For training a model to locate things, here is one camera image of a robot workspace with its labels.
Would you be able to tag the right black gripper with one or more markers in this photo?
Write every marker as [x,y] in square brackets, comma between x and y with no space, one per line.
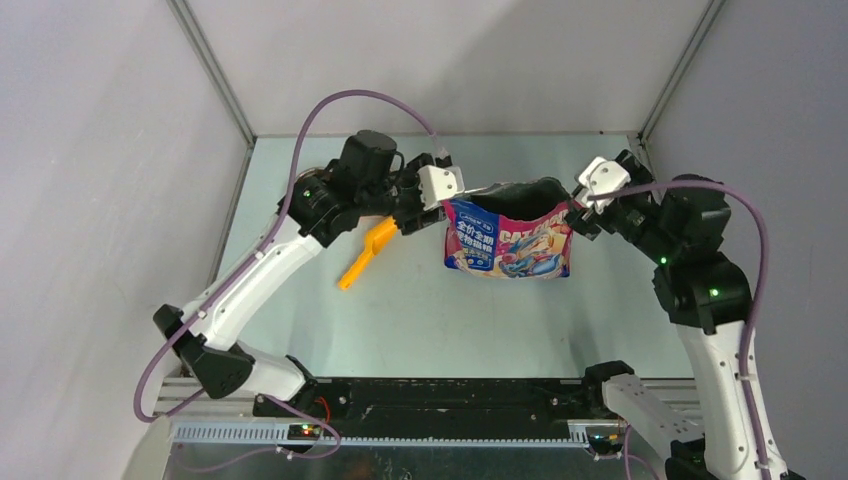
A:
[582,221]

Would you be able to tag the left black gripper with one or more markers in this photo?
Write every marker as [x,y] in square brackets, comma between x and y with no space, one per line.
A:
[417,218]

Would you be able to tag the yellow plastic scoop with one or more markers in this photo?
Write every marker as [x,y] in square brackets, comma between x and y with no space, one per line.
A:
[375,241]

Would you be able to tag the colourful cat food bag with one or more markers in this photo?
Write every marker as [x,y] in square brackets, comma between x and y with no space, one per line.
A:
[514,230]

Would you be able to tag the pink double pet bowl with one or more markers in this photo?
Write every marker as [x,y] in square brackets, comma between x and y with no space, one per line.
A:
[326,176]

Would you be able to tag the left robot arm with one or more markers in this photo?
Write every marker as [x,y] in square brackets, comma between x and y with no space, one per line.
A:
[321,205]

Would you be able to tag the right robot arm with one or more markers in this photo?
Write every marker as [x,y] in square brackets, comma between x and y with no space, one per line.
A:
[679,226]

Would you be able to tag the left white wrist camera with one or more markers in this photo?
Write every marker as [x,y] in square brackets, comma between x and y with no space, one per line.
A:
[438,184]

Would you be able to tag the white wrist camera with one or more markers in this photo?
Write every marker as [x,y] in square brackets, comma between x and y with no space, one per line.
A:
[600,176]
[438,184]

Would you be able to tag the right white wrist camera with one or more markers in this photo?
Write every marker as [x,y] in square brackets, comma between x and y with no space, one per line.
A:
[600,176]

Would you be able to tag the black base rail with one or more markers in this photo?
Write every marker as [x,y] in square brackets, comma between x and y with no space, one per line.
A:
[452,408]

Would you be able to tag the right aluminium frame post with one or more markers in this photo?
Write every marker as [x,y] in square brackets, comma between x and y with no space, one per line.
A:
[691,48]

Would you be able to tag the aluminium frame post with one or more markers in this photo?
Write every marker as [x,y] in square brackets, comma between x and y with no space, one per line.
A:
[198,41]
[691,48]

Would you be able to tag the white cable duct strip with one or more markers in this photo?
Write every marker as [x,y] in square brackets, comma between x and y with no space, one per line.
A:
[293,434]

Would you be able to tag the left aluminium frame post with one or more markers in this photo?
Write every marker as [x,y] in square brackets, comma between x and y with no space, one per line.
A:
[198,41]

